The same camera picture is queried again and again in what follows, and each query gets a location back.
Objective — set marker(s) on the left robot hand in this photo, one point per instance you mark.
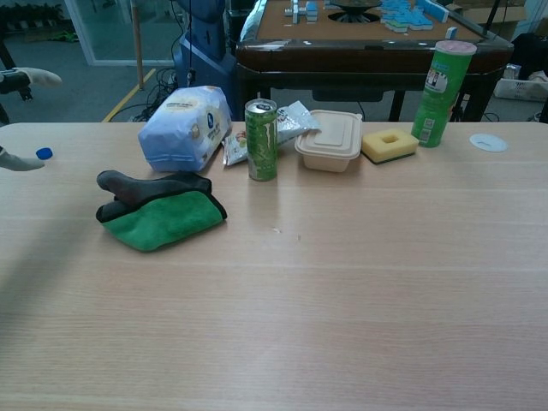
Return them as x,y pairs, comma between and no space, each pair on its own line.
38,78

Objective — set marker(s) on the green and black microfiber cloth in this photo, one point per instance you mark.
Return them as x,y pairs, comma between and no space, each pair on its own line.
171,218

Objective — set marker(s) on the black table leg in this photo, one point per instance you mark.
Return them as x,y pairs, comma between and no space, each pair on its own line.
6,55

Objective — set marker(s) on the blue bottle cap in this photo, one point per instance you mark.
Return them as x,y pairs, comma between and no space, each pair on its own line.
45,153

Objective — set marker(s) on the wooden pole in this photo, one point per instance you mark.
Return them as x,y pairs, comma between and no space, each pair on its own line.
138,47

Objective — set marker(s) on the white tissue pack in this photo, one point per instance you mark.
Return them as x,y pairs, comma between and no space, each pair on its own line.
184,128

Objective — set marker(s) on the nut picture snack bag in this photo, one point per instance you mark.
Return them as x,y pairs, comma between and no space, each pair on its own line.
234,147

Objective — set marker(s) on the green energy drink can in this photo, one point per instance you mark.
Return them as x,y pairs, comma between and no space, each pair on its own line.
261,145

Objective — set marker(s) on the silver foil snack bag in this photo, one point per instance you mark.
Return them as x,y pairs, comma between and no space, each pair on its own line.
295,122

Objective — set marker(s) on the blue white mahjong tile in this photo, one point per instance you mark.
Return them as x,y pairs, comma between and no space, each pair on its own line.
311,10
294,9
451,33

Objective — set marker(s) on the beige lidded food container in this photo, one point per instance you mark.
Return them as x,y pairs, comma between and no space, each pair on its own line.
329,141

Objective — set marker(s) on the dark brown mahjong table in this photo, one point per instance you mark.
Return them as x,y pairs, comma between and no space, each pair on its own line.
364,57

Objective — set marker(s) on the yellow sponge with hole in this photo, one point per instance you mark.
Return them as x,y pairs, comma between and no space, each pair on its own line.
377,147

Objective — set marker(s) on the green chips tube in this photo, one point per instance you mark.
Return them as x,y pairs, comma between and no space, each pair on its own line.
443,94

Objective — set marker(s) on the white round table grommet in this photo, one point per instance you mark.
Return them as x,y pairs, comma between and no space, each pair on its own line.
488,142

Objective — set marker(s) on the white bag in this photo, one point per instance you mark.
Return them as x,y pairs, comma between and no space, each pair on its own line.
518,87

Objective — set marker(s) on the person in black trousers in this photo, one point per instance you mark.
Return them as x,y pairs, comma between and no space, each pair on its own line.
531,55

